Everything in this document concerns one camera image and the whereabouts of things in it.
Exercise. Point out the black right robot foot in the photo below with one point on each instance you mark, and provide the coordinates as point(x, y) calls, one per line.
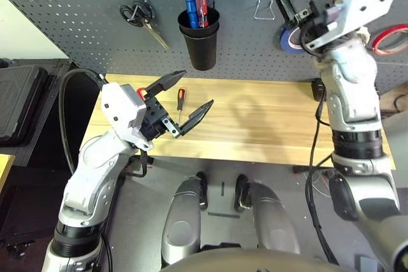
point(241, 189)

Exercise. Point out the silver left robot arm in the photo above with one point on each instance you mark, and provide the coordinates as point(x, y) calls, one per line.
point(92, 173)

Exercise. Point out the blue tape roll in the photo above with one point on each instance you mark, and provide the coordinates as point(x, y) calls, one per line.
point(284, 42)

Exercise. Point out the silver right robot leg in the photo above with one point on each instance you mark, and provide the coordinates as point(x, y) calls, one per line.
point(271, 218)

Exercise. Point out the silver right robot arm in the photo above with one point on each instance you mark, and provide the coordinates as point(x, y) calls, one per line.
point(350, 93)

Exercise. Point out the black left robot foot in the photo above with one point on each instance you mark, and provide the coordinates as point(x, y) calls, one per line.
point(202, 189)

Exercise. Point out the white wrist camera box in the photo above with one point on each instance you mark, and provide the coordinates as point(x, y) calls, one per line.
point(118, 103)
point(366, 1)

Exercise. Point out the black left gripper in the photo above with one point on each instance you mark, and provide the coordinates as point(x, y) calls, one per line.
point(154, 119)

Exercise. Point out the red tape roll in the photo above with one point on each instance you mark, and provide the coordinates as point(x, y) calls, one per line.
point(392, 28)

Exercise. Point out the silver scissors peg hook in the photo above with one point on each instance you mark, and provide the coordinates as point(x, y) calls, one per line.
point(137, 11)

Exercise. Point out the orange black screwdriver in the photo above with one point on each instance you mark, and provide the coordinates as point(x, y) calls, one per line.
point(181, 95)

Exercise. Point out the silver left robot leg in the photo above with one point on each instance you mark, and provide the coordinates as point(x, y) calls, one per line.
point(180, 221)

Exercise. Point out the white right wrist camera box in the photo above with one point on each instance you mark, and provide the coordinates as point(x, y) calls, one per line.
point(366, 1)

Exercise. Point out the silver robot leg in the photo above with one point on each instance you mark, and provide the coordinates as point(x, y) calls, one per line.
point(180, 221)
point(271, 218)

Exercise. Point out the black ribbed hard case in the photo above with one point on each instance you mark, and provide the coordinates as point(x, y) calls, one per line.
point(19, 100)

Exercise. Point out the black robot foot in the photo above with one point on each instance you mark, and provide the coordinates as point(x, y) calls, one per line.
point(241, 189)
point(202, 189)

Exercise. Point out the black plastic tool case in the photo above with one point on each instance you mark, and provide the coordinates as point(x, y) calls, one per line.
point(317, 90)

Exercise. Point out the yellow wooden board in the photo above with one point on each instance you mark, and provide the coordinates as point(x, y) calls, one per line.
point(4, 170)

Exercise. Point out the black plastic cup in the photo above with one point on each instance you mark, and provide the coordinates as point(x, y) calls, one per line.
point(201, 55)
point(198, 33)

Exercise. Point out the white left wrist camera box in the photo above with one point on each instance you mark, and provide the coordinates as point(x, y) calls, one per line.
point(118, 103)

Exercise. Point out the black wheeled cabinet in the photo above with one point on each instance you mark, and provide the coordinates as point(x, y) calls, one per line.
point(48, 173)

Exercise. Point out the grey robot torso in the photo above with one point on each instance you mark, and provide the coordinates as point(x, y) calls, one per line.
point(248, 262)

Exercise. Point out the grey metal pegboard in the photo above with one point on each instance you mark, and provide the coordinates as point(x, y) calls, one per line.
point(79, 14)

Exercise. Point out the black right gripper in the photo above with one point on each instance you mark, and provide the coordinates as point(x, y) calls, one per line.
point(322, 14)

